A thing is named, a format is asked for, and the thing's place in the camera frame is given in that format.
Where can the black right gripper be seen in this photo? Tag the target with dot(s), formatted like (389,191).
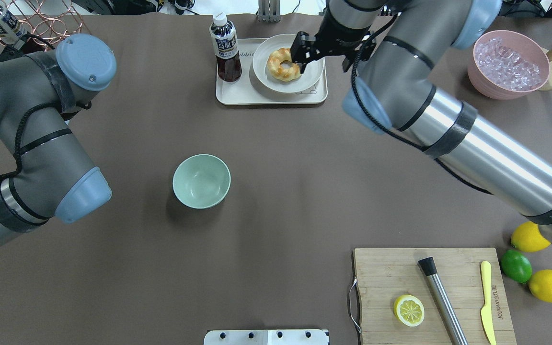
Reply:
(329,47)

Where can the mint green bowl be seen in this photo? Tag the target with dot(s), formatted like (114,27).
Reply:
(201,181)

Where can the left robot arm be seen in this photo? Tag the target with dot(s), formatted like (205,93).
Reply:
(54,177)

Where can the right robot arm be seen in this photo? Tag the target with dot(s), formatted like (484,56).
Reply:
(393,45)

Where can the pink bowl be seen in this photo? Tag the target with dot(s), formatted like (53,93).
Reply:
(529,50)

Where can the clear ice cubes pile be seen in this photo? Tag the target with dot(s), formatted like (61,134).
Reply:
(505,66)

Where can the white plate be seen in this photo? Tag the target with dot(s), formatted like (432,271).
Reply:
(313,71)

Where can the glazed donut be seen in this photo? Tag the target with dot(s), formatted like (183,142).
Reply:
(281,66)

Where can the cream serving tray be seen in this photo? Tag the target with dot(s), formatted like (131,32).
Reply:
(248,90)

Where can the tea bottle on tray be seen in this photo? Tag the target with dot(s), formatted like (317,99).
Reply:
(224,40)

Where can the bamboo cutting board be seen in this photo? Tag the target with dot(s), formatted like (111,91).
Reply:
(383,274)

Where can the steel muddler black tip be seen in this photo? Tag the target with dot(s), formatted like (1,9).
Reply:
(435,285)

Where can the half lemon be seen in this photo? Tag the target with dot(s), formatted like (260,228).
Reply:
(409,310)

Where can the yellow lemon near board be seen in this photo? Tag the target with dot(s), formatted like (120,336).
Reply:
(528,238)

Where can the bottle in copper rack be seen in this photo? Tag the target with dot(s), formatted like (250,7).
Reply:
(11,30)

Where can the green lime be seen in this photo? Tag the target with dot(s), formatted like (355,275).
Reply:
(516,266)

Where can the yellow plastic knife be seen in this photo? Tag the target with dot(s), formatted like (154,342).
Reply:
(486,309)

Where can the yellow lemon far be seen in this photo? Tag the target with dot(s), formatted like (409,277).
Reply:
(540,285)

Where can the copper wire bottle rack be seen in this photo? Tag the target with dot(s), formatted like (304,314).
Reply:
(44,24)

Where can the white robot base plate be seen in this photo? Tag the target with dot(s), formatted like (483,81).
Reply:
(292,336)

